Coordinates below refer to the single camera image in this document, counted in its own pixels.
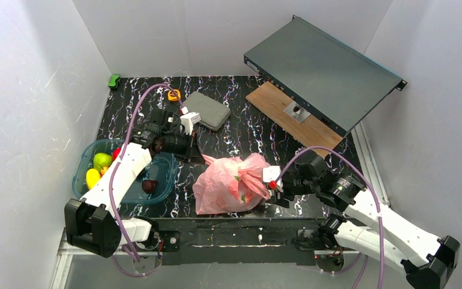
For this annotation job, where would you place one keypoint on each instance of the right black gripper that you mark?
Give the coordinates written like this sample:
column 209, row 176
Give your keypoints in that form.
column 286, row 191

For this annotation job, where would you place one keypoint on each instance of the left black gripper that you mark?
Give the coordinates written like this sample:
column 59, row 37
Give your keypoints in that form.
column 194, row 145

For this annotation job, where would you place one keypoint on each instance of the pink plastic bag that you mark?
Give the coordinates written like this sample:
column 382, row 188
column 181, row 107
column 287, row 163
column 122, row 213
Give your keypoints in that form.
column 230, row 185

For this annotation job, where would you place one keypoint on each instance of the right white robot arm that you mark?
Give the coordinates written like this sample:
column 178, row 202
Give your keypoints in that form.
column 361, row 222

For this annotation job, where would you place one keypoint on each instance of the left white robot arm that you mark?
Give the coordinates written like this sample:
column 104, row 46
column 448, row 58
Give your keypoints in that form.
column 93, row 222

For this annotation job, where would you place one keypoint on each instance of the dark fake plum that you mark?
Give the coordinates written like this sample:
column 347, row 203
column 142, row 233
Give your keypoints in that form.
column 149, row 186

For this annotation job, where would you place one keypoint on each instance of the red fake apple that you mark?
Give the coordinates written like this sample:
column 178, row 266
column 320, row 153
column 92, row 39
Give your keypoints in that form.
column 115, row 154

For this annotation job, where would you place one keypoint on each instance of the small red fake fruit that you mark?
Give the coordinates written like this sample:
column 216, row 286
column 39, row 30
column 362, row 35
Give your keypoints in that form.
column 103, row 170

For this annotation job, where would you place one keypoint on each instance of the green fake apple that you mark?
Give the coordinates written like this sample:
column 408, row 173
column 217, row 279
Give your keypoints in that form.
column 101, row 160

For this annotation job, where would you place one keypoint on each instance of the yellow fake lemon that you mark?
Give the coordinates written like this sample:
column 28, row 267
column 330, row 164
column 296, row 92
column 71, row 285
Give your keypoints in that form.
column 92, row 177

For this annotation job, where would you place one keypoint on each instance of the blue plastic fruit container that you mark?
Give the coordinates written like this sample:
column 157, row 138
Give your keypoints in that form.
column 163, row 169

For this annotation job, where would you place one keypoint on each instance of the grey plastic case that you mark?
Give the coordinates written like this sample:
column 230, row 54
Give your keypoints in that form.
column 213, row 113

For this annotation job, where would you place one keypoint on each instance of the orange tape measure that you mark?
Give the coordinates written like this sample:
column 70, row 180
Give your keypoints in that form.
column 174, row 95

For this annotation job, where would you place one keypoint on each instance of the wooden board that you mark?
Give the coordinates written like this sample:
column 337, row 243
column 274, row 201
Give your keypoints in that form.
column 271, row 101

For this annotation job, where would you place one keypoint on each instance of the green small object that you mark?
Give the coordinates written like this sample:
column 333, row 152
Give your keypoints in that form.
column 114, row 81

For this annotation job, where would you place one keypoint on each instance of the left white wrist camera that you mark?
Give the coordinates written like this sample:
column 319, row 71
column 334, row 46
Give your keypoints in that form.
column 188, row 120

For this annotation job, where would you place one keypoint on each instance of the metal bracket with knob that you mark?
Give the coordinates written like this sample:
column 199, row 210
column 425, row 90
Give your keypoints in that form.
column 297, row 112

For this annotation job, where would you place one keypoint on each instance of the dark rack network switch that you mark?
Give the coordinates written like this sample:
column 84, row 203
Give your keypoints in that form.
column 334, row 82

